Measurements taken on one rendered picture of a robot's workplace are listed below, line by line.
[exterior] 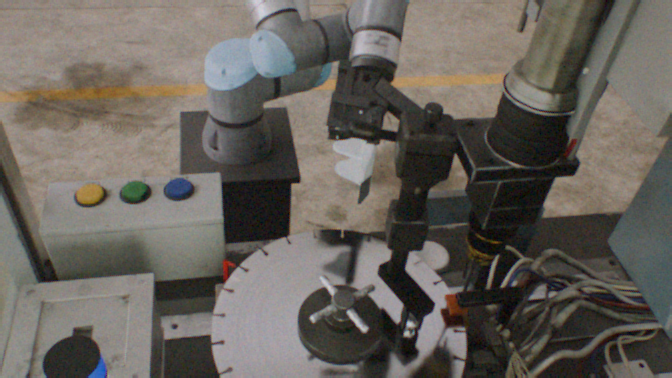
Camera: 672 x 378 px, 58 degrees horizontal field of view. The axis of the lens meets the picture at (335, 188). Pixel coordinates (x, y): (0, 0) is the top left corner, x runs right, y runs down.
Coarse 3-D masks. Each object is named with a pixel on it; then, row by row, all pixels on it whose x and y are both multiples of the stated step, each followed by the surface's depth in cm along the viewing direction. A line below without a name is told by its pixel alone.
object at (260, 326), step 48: (288, 240) 89; (336, 240) 90; (384, 240) 91; (240, 288) 82; (288, 288) 83; (384, 288) 84; (432, 288) 85; (240, 336) 77; (288, 336) 78; (384, 336) 79; (432, 336) 79
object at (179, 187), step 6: (174, 180) 102; (180, 180) 102; (186, 180) 102; (168, 186) 101; (174, 186) 101; (180, 186) 101; (186, 186) 102; (168, 192) 101; (174, 192) 100; (180, 192) 100; (186, 192) 101
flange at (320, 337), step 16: (336, 288) 83; (352, 288) 83; (304, 304) 80; (320, 304) 80; (368, 304) 81; (304, 320) 78; (320, 320) 78; (336, 320) 77; (368, 320) 79; (304, 336) 77; (320, 336) 77; (336, 336) 77; (352, 336) 77; (368, 336) 77; (320, 352) 75; (336, 352) 75; (352, 352) 76; (368, 352) 77
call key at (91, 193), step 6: (84, 186) 100; (90, 186) 100; (96, 186) 100; (78, 192) 99; (84, 192) 99; (90, 192) 99; (96, 192) 99; (102, 192) 99; (78, 198) 98; (84, 198) 98; (90, 198) 98; (96, 198) 98
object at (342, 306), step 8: (328, 280) 78; (328, 288) 78; (368, 288) 78; (336, 296) 76; (344, 296) 76; (352, 296) 76; (360, 296) 77; (336, 304) 75; (344, 304) 75; (352, 304) 75; (320, 312) 75; (328, 312) 75; (336, 312) 76; (344, 312) 75; (352, 312) 75; (312, 320) 74; (344, 320) 77; (352, 320) 75; (360, 320) 74; (360, 328) 74
